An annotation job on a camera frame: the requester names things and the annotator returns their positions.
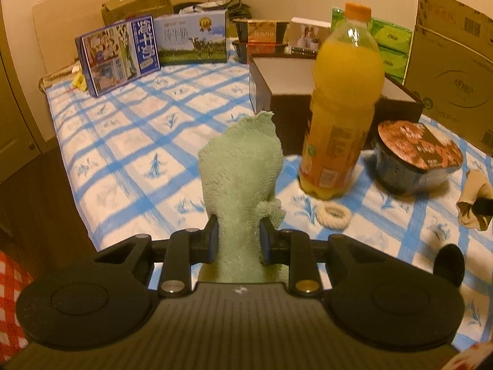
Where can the black gold gift box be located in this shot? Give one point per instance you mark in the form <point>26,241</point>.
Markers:
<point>262,31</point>
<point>258,52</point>

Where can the black fuzzy ball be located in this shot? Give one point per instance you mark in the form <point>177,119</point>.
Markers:
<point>450,265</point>

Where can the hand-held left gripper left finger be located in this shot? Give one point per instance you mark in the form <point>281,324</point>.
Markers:
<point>212,239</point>

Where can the brown cardboard box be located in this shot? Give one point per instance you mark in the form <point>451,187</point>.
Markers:
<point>134,4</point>

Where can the red white printed packet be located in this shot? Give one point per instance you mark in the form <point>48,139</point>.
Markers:
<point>470,356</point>

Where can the white photo box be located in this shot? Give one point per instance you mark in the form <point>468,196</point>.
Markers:
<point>308,38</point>

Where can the large cardboard box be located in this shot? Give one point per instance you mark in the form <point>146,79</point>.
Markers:
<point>450,65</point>

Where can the blue checked white sheet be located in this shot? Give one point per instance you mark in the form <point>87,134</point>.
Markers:
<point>127,150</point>

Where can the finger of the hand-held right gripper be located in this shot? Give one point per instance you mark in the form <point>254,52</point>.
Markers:
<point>484,206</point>

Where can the red white checked cloth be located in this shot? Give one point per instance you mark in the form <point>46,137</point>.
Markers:
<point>13,300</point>

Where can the green fluffy towel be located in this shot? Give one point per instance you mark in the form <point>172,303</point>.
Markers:
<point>240,185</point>

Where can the yellow small packet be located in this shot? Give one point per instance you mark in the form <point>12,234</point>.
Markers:
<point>79,82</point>

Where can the dark brown box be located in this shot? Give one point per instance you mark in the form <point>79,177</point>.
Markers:
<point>289,123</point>

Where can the white fluffy scrunchie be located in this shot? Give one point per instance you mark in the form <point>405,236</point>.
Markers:
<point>327,224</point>

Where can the beige cloth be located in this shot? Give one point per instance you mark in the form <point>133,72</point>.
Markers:
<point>472,189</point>

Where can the instant noodle bowl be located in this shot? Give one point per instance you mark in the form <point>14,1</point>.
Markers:
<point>416,150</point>

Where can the orange juice bottle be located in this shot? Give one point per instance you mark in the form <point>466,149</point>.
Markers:
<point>342,96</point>

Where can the cow print milk box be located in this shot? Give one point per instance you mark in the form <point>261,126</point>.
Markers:
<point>190,38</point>

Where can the wooden cabinet door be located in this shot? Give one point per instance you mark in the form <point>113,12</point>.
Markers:
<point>17,123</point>

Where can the blue milk carton box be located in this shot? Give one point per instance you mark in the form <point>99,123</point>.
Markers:
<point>115,57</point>

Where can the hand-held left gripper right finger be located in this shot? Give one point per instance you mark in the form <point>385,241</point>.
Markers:
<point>265,242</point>

